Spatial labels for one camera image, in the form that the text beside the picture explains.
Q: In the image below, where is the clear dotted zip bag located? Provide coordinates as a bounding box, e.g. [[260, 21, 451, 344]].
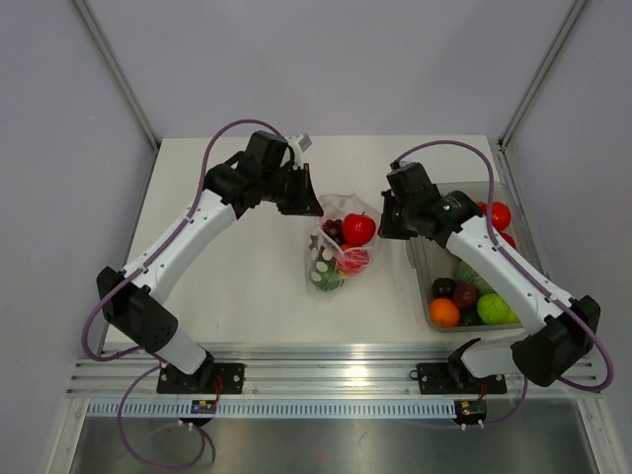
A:
[[306, 194, 380, 293]]

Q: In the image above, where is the small red tomato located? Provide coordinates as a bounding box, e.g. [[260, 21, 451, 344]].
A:
[[337, 244, 370, 277]]

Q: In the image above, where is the white slotted cable duct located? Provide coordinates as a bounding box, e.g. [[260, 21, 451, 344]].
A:
[[86, 398, 456, 420]]

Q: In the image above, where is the purple cable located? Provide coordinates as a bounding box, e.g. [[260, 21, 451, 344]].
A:
[[80, 118, 287, 469], [392, 140, 616, 430]]

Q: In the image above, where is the dark purple plum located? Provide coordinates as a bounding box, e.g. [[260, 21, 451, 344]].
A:
[[452, 282, 480, 310]]

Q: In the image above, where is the dark grape bunch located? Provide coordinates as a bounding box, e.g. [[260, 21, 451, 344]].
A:
[[322, 219, 345, 245]]

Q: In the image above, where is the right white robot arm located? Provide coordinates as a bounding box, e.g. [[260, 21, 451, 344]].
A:
[[380, 163, 603, 391]]

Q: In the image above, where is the clear plastic food bin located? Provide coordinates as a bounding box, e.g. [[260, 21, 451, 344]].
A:
[[406, 182, 544, 334]]

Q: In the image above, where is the right aluminium frame post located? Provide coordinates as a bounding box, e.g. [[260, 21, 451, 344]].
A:
[[499, 0, 592, 152]]

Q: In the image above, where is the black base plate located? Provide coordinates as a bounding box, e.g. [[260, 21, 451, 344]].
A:
[[409, 362, 508, 396], [156, 362, 245, 395]]

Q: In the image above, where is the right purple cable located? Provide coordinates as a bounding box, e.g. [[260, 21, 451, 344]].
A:
[[392, 140, 616, 430]]

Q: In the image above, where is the dark avocado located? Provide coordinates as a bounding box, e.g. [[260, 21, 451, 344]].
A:
[[431, 277, 456, 299]]

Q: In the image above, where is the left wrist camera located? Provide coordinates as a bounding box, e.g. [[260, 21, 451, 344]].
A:
[[285, 133, 312, 167]]

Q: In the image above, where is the left aluminium frame post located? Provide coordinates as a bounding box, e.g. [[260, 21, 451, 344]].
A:
[[70, 0, 161, 155]]

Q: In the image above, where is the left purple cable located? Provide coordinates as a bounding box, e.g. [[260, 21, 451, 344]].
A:
[[80, 118, 287, 469]]

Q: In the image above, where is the green bell pepper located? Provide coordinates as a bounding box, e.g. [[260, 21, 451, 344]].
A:
[[309, 270, 345, 292]]

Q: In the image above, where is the aluminium frame post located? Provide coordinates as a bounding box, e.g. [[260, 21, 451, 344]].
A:
[[70, 0, 161, 155], [499, 0, 592, 152]]

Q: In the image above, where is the lime green fruit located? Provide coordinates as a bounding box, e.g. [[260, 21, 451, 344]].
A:
[[477, 293, 511, 325]]

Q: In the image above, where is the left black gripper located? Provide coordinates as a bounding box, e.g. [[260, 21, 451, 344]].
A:
[[261, 163, 324, 216]]

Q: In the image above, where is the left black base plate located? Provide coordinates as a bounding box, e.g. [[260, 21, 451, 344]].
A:
[[156, 362, 245, 395]]

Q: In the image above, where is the aluminium mounting rail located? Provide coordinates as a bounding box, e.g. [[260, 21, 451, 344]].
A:
[[66, 345, 602, 399]]

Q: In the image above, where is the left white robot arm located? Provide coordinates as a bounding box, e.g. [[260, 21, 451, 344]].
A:
[[97, 130, 324, 394]]

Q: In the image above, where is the orange fruit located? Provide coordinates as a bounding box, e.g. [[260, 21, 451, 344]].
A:
[[429, 298, 460, 328]]

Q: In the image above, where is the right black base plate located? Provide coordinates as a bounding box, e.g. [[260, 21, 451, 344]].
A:
[[409, 362, 508, 396]]

